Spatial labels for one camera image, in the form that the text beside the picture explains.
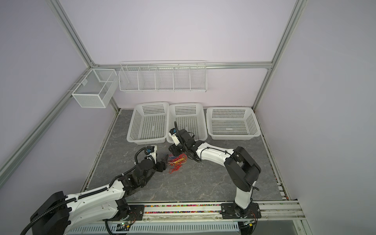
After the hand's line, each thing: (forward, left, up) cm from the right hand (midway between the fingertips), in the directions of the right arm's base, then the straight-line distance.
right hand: (172, 148), depth 88 cm
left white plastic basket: (+27, +21, -9) cm, 35 cm away
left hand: (-6, +4, +2) cm, 8 cm away
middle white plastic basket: (+33, -9, -9) cm, 36 cm away
